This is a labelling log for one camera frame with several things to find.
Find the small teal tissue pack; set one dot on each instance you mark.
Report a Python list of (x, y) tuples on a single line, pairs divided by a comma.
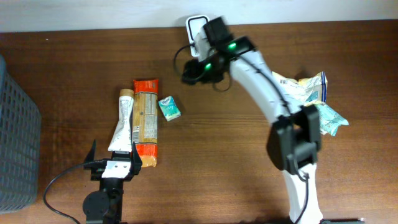
[(169, 108)]

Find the white barcode scanner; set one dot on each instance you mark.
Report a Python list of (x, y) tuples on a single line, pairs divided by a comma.
[(193, 26)]

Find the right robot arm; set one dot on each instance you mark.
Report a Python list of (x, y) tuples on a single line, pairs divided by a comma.
[(294, 139)]

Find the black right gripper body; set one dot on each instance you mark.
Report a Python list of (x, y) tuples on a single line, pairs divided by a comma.
[(190, 72)]

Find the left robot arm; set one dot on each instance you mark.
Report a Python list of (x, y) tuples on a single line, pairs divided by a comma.
[(106, 204)]

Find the dark grey mesh basket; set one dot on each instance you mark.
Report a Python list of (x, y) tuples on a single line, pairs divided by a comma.
[(20, 145)]

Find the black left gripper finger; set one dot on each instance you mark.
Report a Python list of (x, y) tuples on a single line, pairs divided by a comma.
[(91, 153), (136, 162)]

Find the white tube with beige cap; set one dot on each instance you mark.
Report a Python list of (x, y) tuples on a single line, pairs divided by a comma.
[(121, 140)]

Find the teal wet wipes pack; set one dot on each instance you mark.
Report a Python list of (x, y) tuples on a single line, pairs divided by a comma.
[(330, 120)]

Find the white yellow snack bag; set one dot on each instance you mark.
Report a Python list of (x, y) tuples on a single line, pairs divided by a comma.
[(307, 90)]

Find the orange spaghetti packet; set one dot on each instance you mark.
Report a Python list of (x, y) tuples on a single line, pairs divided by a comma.
[(144, 120)]

